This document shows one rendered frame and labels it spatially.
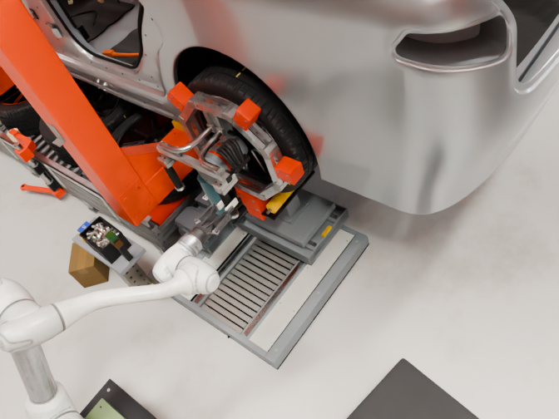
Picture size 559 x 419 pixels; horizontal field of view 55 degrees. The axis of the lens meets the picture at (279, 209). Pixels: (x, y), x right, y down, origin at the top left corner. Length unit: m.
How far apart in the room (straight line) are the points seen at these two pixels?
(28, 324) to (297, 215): 1.49
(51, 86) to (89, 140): 0.29
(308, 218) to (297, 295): 0.41
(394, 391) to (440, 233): 1.05
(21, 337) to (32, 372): 0.36
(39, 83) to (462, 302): 2.07
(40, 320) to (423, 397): 1.37
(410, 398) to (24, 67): 1.88
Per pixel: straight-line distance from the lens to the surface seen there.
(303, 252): 2.78
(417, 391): 2.18
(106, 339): 3.15
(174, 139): 2.84
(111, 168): 2.53
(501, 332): 2.66
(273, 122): 2.10
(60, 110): 2.32
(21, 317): 1.88
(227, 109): 2.13
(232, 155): 2.08
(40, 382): 2.25
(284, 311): 2.71
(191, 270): 1.93
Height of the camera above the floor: 2.39
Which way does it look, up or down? 49 degrees down
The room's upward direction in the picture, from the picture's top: 22 degrees counter-clockwise
